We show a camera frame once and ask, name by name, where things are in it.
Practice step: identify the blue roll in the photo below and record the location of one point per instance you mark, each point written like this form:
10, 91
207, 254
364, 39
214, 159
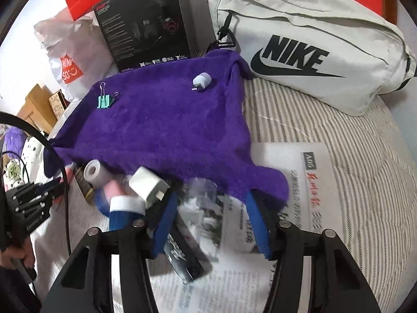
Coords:
101, 203

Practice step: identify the wooden furniture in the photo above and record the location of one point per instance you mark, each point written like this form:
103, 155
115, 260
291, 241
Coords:
32, 104

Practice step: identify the person's left forearm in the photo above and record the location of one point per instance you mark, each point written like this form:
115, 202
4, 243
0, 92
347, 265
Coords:
16, 293

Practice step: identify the white sling bag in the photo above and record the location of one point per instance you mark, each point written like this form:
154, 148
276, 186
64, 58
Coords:
293, 16

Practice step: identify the black headphone box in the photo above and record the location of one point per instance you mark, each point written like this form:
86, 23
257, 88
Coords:
140, 22

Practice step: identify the small white plug-in light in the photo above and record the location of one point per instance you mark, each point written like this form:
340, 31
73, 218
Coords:
202, 80

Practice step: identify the white charger plug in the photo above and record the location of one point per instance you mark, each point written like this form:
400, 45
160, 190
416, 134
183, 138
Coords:
146, 182

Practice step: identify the dark brown gold tube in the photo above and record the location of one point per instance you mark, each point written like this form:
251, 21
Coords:
84, 186

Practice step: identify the white plastic bag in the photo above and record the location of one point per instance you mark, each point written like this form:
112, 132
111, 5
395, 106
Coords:
78, 45

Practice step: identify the green binder clip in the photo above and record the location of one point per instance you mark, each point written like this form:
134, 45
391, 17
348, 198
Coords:
104, 101

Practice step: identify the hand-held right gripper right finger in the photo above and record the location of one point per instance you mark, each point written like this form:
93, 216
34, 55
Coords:
257, 228

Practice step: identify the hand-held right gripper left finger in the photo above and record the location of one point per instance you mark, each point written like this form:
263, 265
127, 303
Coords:
166, 221

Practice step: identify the white power strip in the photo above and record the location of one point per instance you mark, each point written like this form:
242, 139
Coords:
32, 146

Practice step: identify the person's left hand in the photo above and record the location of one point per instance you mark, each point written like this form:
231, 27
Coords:
16, 251

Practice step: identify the black rectangular lighter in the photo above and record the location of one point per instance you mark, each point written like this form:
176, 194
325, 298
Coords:
182, 257

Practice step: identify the clear plastic cap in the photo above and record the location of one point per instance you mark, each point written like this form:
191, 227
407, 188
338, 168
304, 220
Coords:
202, 189

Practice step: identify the purple plush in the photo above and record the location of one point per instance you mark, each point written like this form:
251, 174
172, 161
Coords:
14, 138

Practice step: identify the newspaper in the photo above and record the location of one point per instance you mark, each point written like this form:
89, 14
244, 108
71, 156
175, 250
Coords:
293, 169

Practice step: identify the small printed sign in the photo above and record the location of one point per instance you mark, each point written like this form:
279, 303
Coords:
58, 106

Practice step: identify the white tape roll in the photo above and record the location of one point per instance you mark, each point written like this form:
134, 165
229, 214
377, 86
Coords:
97, 172

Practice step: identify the purple towel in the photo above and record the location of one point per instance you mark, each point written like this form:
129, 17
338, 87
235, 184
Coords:
163, 130

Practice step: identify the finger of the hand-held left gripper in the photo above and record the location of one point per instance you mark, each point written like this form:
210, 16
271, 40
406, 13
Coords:
45, 190

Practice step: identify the blue and white cylinder bottle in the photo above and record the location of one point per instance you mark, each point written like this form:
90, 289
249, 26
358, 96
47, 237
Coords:
123, 215

